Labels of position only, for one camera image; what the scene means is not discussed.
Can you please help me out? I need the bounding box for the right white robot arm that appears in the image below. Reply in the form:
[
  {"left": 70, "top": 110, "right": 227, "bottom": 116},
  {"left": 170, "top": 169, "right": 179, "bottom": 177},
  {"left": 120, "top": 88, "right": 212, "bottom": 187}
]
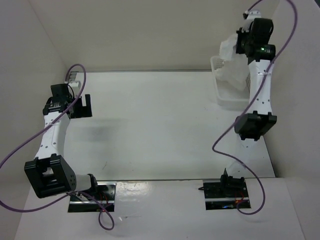
[{"left": 219, "top": 17, "right": 277, "bottom": 198}]

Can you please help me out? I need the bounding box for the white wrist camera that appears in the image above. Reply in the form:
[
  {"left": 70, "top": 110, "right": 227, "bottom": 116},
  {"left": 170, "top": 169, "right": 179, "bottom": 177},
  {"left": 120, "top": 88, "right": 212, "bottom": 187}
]
[
  {"left": 242, "top": 9, "right": 261, "bottom": 31},
  {"left": 64, "top": 71, "right": 82, "bottom": 97}
]

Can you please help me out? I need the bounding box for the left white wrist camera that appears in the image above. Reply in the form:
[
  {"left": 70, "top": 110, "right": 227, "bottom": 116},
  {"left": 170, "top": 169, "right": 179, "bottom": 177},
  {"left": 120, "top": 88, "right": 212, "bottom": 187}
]
[{"left": 64, "top": 71, "right": 82, "bottom": 97}]

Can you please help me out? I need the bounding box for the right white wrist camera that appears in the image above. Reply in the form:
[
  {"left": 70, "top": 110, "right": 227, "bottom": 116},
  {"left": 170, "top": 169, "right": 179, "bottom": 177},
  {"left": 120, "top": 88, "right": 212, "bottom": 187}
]
[{"left": 242, "top": 9, "right": 261, "bottom": 31}]

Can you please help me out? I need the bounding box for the white plastic mesh basket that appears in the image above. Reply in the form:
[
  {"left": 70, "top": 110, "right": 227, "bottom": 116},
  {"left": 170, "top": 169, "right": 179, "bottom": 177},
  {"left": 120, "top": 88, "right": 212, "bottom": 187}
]
[{"left": 210, "top": 56, "right": 250, "bottom": 111}]

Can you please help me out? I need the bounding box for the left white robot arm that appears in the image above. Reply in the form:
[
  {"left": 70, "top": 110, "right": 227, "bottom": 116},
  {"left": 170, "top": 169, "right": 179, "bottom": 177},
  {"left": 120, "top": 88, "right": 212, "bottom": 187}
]
[{"left": 24, "top": 81, "right": 100, "bottom": 200}]

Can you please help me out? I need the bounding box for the white pleated skirt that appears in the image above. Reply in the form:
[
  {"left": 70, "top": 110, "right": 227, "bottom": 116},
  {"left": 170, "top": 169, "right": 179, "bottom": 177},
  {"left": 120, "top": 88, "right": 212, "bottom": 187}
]
[{"left": 214, "top": 33, "right": 250, "bottom": 91}]

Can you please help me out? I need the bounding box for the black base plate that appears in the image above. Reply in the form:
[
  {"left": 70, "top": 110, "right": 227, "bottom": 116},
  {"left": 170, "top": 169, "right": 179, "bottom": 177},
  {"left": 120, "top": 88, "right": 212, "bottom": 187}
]
[
  {"left": 198, "top": 180, "right": 251, "bottom": 211},
  {"left": 67, "top": 181, "right": 118, "bottom": 213}
]

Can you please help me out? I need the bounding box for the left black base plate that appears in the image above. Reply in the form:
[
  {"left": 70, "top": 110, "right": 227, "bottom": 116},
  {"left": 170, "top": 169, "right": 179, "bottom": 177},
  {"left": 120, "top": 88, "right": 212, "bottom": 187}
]
[{"left": 67, "top": 181, "right": 118, "bottom": 213}]

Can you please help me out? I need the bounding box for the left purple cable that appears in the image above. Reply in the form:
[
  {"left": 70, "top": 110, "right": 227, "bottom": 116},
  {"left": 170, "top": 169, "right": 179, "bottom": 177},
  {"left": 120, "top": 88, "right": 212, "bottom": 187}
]
[{"left": 0, "top": 64, "right": 115, "bottom": 231}]

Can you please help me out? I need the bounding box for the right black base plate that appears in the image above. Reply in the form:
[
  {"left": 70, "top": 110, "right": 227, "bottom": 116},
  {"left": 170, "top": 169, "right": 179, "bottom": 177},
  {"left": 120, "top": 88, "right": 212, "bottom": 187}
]
[{"left": 198, "top": 180, "right": 251, "bottom": 211}]

